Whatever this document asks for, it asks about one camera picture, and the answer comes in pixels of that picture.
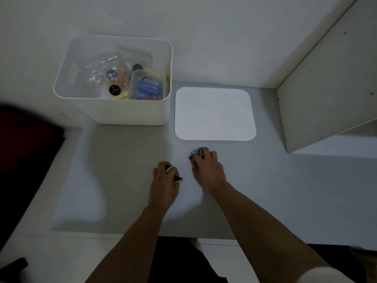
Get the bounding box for person's left forearm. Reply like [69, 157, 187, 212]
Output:
[85, 203, 174, 283]

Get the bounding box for white bin lid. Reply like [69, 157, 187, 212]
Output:
[174, 86, 257, 142]

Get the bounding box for person's right forearm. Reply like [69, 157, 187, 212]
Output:
[210, 182, 330, 283]

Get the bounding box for white shelf cabinet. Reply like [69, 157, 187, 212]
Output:
[276, 0, 377, 154]

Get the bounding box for person's white shirt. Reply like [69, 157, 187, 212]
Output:
[294, 266, 355, 283]

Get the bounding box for clear bag of dark snacks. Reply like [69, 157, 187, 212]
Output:
[125, 50, 154, 75]

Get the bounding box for person's left hand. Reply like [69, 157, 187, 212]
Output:
[148, 161, 184, 210]

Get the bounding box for clear bag of orange snacks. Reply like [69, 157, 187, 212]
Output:
[85, 53, 128, 89]

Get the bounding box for person's black shorts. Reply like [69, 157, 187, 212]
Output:
[147, 236, 367, 283]

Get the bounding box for clear plastic container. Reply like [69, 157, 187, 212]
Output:
[128, 69, 165, 101]

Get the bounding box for dark red blanket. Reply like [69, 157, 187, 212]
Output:
[0, 103, 66, 251]

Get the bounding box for white lidded storage box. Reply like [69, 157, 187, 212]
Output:
[53, 35, 174, 126]

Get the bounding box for cluster of dark candy packets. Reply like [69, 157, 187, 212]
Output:
[165, 165, 184, 184]

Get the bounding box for person's right hand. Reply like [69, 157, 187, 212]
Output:
[190, 147, 228, 193]

